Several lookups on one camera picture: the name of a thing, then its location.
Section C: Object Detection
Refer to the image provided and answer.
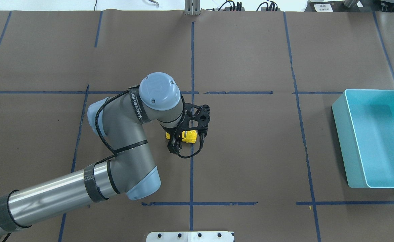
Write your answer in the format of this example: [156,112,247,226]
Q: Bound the turquoise plastic storage bin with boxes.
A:
[332,89,394,189]

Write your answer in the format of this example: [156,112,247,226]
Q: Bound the aluminium frame post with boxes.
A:
[184,0,201,16]

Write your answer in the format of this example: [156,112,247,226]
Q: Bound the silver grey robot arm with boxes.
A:
[0,72,187,239]

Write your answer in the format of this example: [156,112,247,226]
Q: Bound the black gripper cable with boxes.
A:
[95,88,207,159]

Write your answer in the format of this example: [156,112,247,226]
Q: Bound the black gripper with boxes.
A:
[161,116,197,155]

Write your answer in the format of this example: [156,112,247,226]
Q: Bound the black plug cables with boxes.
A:
[214,0,279,12]

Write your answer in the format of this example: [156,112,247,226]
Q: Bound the white pedestal column base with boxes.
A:
[146,231,235,242]

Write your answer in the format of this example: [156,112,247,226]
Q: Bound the yellow beetle toy car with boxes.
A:
[166,130,198,144]

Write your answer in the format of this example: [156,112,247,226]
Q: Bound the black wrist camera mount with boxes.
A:
[184,103,211,136]

